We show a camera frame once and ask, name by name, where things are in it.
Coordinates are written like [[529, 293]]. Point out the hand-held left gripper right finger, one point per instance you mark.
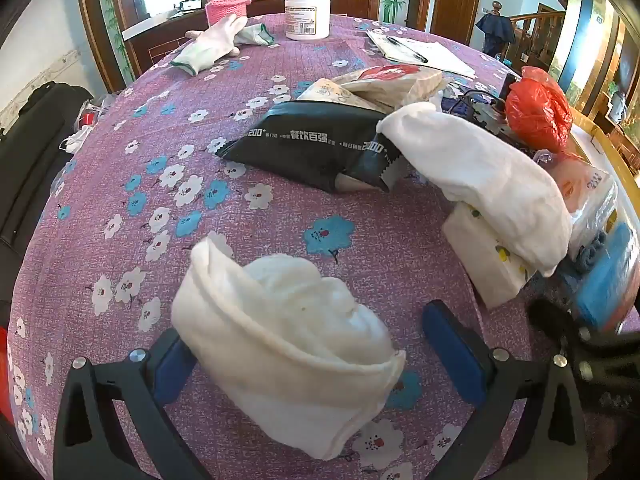
[[452, 355]]

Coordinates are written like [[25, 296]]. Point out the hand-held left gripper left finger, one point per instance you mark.
[[170, 370]]

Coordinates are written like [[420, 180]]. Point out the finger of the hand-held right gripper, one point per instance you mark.
[[555, 320]]

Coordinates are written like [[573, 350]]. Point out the blue red cloth stack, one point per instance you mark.
[[612, 280]]

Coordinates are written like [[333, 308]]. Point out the lemon print tissue pack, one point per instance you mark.
[[487, 265]]

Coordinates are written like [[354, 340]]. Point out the small white towel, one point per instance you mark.
[[280, 320]]

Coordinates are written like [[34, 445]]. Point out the pink tissue pack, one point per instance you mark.
[[585, 195]]

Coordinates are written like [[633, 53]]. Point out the large white towel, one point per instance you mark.
[[480, 170]]

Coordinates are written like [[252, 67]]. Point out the yellow box tray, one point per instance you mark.
[[587, 142]]

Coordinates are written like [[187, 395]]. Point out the large red plastic bag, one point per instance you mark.
[[537, 110]]

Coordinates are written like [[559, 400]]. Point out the blue white patterned bag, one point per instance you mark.
[[470, 112]]

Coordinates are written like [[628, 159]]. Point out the black plastic bag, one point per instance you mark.
[[305, 145]]

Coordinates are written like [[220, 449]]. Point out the black luggage bag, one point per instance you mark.
[[30, 170]]

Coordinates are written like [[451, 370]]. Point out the floral purple tablecloth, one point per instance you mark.
[[150, 125]]

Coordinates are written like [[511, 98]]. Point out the clear plastic bag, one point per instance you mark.
[[82, 132]]

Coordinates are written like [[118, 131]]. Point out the white plastic bag red print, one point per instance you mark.
[[395, 82]]

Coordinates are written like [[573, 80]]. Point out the wooden stair railing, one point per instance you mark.
[[537, 30]]

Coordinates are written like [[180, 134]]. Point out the paper notebook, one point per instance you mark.
[[435, 52]]

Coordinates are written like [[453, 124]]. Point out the dark hanging jacket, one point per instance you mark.
[[495, 30]]

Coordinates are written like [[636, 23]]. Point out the black pen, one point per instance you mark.
[[407, 50]]

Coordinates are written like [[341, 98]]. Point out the wooden door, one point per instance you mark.
[[456, 0]]

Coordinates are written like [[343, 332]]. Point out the white plastic jar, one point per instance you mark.
[[307, 15]]

